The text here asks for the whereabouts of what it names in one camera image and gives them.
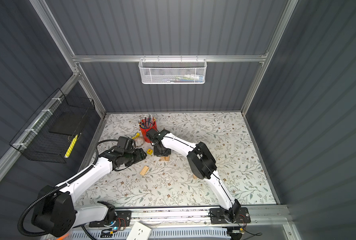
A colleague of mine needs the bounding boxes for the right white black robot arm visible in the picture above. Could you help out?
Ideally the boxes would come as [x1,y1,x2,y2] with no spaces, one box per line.
[146,130,241,223]

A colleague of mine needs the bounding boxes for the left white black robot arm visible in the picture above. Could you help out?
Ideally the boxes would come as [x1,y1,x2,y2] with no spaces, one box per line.
[28,137,147,237]

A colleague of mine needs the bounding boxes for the clear tape roll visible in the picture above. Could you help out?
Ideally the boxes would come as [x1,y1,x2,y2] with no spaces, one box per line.
[134,137,145,148]

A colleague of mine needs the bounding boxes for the red pencil cup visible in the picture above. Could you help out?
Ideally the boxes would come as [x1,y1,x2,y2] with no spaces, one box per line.
[140,125,157,143]

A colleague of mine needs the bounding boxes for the yellow highlighter pen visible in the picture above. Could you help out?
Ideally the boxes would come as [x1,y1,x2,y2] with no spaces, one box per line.
[132,133,140,140]

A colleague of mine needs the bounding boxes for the pencils bunch in cup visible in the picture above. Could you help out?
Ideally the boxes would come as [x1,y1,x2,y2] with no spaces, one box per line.
[138,115,156,130]

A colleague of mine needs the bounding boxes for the floral table mat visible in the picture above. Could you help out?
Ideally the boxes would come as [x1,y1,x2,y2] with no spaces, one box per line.
[76,112,276,207]

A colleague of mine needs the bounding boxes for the yellow marker in black basket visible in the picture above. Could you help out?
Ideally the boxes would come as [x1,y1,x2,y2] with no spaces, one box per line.
[64,135,78,159]

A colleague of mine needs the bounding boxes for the markers in white basket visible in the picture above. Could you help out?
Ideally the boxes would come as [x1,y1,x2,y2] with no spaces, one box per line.
[164,74,205,84]

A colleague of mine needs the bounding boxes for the white power socket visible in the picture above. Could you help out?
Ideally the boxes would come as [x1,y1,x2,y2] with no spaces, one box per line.
[126,222,152,240]

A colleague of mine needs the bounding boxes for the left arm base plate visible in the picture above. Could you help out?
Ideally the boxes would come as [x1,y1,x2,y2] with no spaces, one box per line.
[88,211,132,228]

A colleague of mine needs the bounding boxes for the black wire basket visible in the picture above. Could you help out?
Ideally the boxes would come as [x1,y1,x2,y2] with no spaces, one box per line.
[10,91,95,164]

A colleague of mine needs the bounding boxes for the white wire mesh basket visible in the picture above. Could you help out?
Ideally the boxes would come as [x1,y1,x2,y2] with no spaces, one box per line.
[138,59,208,85]

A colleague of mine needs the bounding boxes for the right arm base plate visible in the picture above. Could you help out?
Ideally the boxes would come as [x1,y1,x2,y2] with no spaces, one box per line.
[209,208,251,225]

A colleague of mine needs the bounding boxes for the black corrugated cable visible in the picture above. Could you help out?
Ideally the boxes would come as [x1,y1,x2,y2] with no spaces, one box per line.
[17,139,136,240]

